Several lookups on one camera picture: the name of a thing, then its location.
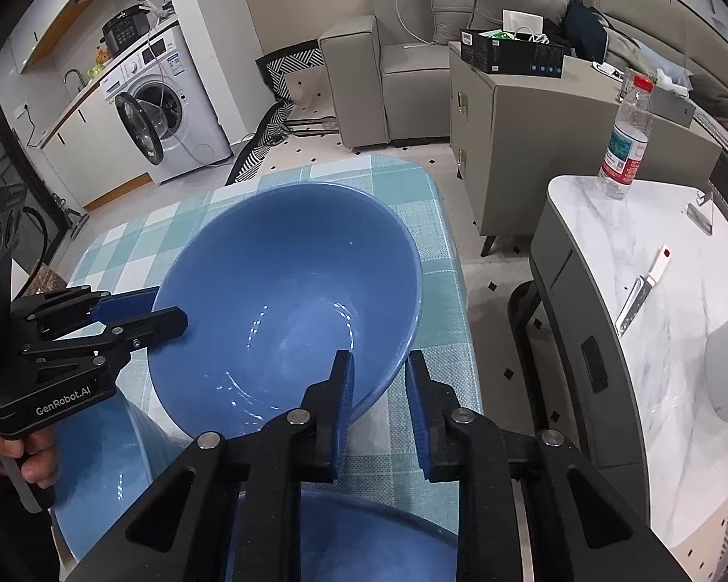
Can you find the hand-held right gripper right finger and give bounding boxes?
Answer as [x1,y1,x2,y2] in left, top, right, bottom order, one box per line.
[405,350,695,582]

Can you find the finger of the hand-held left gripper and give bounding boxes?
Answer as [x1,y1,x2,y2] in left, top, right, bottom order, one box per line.
[21,308,189,368]
[9,285,159,331]

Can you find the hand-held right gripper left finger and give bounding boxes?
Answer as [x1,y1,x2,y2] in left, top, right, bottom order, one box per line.
[64,350,356,582]

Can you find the blue bowl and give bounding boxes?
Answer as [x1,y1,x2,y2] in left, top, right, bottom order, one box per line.
[51,400,183,562]
[147,182,424,440]
[227,485,462,582]

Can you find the person's left forearm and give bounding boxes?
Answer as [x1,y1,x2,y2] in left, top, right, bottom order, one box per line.
[0,454,62,582]

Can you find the person's left hand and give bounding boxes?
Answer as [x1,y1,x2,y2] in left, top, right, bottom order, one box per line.
[0,421,62,489]

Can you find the white kitchen counter cabinets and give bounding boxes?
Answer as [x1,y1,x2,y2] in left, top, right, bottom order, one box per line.
[39,81,152,210]

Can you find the teal checkered tablecloth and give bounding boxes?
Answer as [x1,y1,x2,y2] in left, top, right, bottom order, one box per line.
[66,154,483,547]

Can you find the white washing machine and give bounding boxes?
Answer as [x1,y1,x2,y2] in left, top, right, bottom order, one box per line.
[100,24,232,186]

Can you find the dark glass door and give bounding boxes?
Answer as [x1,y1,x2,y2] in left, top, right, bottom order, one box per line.
[0,73,55,256]

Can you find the black and white patterned rug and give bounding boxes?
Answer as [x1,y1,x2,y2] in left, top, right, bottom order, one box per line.
[226,42,341,186]

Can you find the marble top table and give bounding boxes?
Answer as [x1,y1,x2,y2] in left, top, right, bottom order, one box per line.
[530,175,728,552]

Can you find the black pressure cooker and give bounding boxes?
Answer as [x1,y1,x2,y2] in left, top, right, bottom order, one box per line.
[102,5,149,55]

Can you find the grey side cabinet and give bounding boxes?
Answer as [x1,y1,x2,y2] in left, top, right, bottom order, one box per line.
[449,42,723,237]

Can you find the grey sofa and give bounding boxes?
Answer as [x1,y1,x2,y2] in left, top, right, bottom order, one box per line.
[318,0,728,152]

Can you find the clear water bottle red cap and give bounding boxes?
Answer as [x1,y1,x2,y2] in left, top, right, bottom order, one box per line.
[596,73,656,200]

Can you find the small clear stand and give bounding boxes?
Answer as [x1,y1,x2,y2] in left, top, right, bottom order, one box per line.
[687,191,715,236]

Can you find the black box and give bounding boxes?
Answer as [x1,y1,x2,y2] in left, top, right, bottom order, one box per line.
[459,29,565,80]

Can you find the white box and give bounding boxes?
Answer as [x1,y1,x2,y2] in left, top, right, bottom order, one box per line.
[502,9,544,37]

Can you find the dark cloth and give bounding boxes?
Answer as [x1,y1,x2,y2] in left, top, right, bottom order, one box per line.
[561,0,611,65]

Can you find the black cable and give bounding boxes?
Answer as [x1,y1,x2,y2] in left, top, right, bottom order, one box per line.
[12,206,55,298]

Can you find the white handled knife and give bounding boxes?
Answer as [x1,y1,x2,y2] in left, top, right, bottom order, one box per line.
[615,245,671,337]

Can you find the white wall cabinets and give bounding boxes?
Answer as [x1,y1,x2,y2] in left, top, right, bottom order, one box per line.
[21,0,98,70]

